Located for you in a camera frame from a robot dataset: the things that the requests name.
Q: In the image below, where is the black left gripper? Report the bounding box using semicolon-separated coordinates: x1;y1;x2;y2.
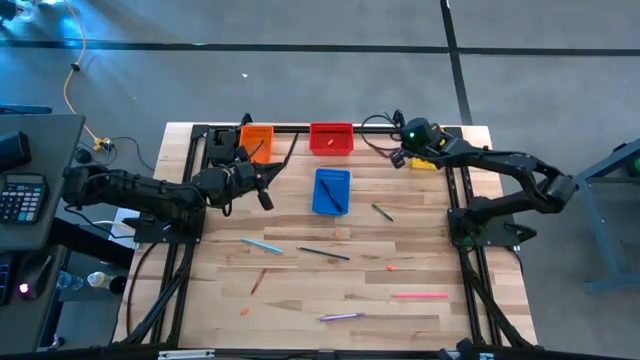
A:
230;160;284;201

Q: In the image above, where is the orange plastic basket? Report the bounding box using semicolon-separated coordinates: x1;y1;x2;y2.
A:
238;124;275;165

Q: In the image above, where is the black pen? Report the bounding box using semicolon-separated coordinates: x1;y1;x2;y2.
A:
318;178;345;214

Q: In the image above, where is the light blue pen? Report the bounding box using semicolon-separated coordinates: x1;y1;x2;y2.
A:
239;237;285;255

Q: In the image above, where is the green marker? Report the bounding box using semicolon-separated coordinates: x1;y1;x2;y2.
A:
370;202;395;223

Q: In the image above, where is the red plastic basket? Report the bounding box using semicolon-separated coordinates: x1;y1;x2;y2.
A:
308;122;355;156

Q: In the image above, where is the blue plastic basket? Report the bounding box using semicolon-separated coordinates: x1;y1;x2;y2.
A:
311;167;352;217

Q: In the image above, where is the long dark green pencil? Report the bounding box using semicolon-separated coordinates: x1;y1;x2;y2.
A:
295;245;351;262

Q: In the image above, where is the white paper sheet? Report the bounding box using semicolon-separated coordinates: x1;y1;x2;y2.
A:
107;207;144;250

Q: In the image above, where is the pink pen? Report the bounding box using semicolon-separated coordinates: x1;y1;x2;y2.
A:
390;292;450;300

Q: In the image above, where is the clear purple pen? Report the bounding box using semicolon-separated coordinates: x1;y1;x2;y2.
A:
316;312;366;322

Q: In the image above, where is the clear water bottle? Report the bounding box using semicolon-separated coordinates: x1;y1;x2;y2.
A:
55;270;85;292
87;270;114;289

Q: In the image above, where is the grey desk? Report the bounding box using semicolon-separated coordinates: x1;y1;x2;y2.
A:
0;113;87;251

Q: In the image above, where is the black calculator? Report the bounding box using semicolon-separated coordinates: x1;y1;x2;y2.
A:
0;172;50;225

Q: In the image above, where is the black speaker box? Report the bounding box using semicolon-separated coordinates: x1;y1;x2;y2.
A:
0;130;32;172

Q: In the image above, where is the black computer mouse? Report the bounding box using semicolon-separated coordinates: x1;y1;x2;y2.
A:
17;254;54;301

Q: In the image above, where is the dark desk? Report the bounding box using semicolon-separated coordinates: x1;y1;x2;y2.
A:
0;244;69;354

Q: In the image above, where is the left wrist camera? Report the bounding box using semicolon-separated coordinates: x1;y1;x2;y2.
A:
255;187;276;212

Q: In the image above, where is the black table frame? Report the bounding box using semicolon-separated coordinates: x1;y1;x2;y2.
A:
110;112;539;360

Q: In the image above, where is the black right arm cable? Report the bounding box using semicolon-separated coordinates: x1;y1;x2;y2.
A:
360;113;407;159

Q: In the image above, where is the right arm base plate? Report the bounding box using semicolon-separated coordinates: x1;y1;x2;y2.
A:
447;207;539;249

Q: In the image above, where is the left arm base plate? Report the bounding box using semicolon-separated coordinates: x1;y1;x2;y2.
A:
122;207;207;246

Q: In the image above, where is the silver metal bracket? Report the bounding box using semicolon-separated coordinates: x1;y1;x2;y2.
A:
157;349;216;360

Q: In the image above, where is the blue-grey table frame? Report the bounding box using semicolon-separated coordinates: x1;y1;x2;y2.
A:
573;137;640;296

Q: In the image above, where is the yellow extension cable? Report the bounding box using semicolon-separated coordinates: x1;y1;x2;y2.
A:
62;0;109;151

